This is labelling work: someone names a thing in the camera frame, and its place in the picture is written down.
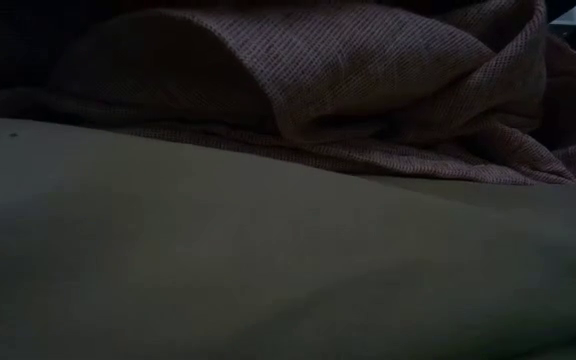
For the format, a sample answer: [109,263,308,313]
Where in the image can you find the beige khaki shorts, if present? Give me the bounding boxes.
[0,117,576,360]

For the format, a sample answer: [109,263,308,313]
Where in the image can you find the mauve pink garment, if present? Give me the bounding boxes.
[0,0,576,186]

